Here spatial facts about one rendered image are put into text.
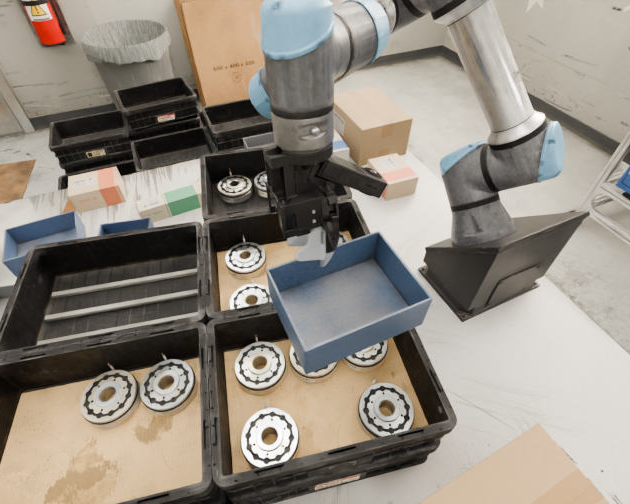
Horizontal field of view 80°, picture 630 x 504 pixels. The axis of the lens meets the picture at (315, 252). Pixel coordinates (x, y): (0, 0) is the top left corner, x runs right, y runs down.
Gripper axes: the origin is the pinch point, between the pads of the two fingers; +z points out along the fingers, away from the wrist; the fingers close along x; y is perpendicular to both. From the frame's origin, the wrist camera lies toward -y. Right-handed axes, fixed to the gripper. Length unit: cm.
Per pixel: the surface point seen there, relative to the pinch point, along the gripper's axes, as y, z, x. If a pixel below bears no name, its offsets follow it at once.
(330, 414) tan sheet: 4.2, 30.6, 10.4
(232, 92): -36, 63, -291
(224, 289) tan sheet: 16.5, 26.0, -26.4
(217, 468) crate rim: 25.0, 21.2, 15.6
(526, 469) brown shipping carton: -22.3, 30.4, 32.1
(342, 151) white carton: -39, 24, -77
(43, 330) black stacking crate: 57, 26, -30
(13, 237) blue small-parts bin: 73, 29, -80
